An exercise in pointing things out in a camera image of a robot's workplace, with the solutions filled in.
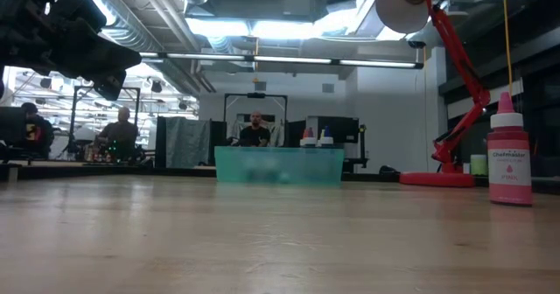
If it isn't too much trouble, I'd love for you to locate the black cabinet with grey cover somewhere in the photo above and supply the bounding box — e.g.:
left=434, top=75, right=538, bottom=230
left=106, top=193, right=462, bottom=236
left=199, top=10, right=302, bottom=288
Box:
left=155, top=115, right=228, bottom=169

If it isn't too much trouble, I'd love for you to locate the red desk lamp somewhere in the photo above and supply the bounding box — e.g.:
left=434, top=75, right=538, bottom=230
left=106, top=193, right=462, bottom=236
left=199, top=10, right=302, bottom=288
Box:
left=374, top=0, right=492, bottom=188

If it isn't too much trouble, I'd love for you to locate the black monitor stand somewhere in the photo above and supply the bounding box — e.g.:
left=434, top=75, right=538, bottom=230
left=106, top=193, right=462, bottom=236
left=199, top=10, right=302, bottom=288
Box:
left=357, top=124, right=369, bottom=172

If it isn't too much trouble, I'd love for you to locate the yellow extension cord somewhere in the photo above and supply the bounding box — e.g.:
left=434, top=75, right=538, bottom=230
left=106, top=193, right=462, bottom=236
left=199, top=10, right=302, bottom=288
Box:
left=502, top=0, right=513, bottom=95

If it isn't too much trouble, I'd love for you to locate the person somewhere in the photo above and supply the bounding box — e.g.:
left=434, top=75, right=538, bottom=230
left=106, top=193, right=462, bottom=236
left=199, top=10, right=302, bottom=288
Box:
left=19, top=101, right=56, bottom=160
left=239, top=111, right=272, bottom=148
left=96, top=106, right=142, bottom=160

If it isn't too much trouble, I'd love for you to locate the long ceiling light bar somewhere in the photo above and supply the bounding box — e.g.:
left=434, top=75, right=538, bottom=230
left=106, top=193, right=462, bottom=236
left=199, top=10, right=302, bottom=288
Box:
left=139, top=51, right=424, bottom=70

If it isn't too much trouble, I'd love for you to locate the pink food coloring bottle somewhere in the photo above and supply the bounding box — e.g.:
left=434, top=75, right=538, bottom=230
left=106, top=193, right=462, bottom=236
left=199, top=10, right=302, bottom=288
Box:
left=486, top=91, right=534, bottom=207

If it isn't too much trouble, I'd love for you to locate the green cup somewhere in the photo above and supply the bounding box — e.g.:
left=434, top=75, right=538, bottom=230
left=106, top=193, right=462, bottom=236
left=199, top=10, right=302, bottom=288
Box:
left=470, top=154, right=488, bottom=176

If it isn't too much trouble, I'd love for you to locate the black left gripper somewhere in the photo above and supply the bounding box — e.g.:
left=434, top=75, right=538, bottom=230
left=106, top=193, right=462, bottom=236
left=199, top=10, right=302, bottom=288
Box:
left=12, top=0, right=143, bottom=102

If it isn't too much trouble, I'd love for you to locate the teal translucent plastic tray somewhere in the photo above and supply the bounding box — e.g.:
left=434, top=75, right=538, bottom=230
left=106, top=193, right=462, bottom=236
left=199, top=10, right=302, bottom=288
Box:
left=213, top=146, right=346, bottom=187

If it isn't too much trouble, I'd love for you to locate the black monitor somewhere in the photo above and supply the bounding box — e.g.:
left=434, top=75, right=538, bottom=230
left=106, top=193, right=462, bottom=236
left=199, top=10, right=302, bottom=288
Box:
left=305, top=115, right=361, bottom=146
left=0, top=106, right=28, bottom=141

